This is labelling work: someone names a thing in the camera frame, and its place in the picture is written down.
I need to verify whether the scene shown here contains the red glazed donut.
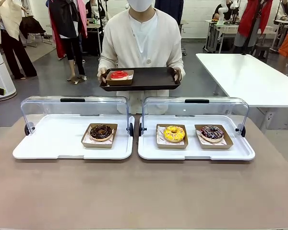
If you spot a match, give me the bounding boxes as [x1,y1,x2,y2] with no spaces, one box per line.
[110,70,130,81]
[106,69,134,86]

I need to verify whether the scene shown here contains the dark brown serving tray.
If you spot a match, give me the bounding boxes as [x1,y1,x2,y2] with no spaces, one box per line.
[99,66,182,92]

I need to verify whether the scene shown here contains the person's right forearm cream sleeve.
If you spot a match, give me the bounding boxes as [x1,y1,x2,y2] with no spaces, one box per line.
[97,45,119,70]

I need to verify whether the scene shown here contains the person's left forearm cream sleeve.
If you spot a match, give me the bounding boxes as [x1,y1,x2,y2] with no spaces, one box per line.
[167,45,186,70]

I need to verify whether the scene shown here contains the chocolate donut with nut bits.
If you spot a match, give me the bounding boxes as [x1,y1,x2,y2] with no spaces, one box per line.
[89,124,113,141]

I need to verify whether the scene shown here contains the chocolate donut in paper tray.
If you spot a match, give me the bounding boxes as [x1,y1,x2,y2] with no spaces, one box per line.
[81,123,119,149]

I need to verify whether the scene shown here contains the person torso cream cardigan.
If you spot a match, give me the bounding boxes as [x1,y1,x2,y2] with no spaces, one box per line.
[97,7,186,115]

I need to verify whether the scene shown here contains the yellow sprinkled donut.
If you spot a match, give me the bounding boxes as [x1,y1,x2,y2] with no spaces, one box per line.
[163,125,186,142]

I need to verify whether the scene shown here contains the yellow glazed donut in tray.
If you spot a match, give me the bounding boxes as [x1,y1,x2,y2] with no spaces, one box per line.
[156,123,189,150]

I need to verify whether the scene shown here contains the purple glazed sprinkled donut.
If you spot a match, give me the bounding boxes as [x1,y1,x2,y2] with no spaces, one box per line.
[200,125,225,143]

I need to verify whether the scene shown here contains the dark sprinkled donut in tray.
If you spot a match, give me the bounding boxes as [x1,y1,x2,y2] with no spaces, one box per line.
[194,124,234,150]

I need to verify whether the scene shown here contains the person's right hand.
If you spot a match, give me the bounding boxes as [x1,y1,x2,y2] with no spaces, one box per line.
[97,68,110,83]

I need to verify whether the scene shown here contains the person's left hand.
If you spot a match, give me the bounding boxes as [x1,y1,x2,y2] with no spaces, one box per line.
[171,68,183,82]

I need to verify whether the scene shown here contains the white cylindrical appliance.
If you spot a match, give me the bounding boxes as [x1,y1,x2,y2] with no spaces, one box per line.
[0,36,17,100]

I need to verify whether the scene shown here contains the clear plastic case lid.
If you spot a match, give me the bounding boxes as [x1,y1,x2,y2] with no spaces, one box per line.
[20,95,131,135]
[142,96,249,135]

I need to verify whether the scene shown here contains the mannequin cream jacket black trousers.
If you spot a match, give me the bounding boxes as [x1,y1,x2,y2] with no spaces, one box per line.
[0,0,38,80]

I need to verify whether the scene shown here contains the black garment on chair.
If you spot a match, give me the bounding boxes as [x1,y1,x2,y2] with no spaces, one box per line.
[19,15,47,40]

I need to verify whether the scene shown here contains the white display case tray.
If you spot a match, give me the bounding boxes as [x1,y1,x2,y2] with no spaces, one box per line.
[137,115,256,161]
[12,114,135,161]

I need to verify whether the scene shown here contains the mannequin black red pink clothes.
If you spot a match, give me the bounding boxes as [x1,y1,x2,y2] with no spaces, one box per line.
[46,0,88,83]

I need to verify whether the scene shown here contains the white face mask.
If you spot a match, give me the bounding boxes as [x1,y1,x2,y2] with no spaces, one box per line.
[129,0,155,12]

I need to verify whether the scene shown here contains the navy hanging garment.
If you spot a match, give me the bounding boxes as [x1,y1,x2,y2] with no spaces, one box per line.
[155,0,184,26]

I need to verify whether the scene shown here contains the grey background desk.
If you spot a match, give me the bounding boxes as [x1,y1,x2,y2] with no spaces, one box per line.
[204,19,240,54]

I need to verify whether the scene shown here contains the white rectangular table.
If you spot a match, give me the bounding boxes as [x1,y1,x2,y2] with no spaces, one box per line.
[195,53,288,135]

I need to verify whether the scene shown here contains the mannequin with red garment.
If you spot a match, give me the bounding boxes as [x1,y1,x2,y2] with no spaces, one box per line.
[232,0,274,55]

